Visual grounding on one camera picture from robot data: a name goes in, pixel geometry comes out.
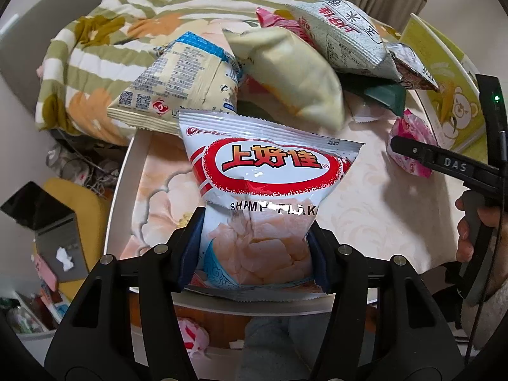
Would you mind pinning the person's grey trousers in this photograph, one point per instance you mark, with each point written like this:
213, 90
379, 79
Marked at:
274, 345

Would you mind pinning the dark green snack bag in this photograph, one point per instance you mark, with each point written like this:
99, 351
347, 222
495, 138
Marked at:
381, 95

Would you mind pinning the small pink snack packet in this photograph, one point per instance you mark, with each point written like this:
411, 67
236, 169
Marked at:
412, 135

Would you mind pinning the yellow chair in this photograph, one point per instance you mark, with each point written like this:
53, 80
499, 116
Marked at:
89, 206

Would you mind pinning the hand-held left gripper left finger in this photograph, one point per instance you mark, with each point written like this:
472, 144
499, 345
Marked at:
193, 244

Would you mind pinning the floral striped blanket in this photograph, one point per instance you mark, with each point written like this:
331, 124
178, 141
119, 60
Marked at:
119, 20

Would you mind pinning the cream blue snack bag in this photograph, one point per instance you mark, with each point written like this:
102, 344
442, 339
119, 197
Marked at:
178, 79

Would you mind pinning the grey white snack bag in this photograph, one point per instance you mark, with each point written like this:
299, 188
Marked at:
345, 35

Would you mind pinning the pink case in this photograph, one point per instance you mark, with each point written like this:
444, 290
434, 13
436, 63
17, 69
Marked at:
47, 272

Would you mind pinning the floral tablecloth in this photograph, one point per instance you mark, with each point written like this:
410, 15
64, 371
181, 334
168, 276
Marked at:
397, 214

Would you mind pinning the pale yellow snack bag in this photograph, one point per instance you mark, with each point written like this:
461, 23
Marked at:
289, 75

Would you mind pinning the pink striped snack bag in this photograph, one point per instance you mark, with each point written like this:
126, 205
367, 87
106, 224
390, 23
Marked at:
274, 20

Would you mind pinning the white red shrimp snack bag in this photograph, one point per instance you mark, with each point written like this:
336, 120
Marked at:
270, 158

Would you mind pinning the grey laptop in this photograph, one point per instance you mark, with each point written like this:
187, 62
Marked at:
59, 242

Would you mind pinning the white crumpled tissue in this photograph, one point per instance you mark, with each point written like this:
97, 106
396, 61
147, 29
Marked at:
65, 260

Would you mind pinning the green white storage box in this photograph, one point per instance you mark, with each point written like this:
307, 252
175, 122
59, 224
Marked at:
448, 99

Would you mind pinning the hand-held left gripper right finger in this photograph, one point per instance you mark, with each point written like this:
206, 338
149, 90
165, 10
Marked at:
317, 254

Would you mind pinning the person's right hand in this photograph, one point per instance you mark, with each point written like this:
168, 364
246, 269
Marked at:
464, 242

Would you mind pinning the brown red snack bag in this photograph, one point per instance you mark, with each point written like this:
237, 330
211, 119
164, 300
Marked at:
412, 71

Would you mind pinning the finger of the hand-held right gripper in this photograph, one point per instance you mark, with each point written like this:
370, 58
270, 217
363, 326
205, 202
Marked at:
420, 153

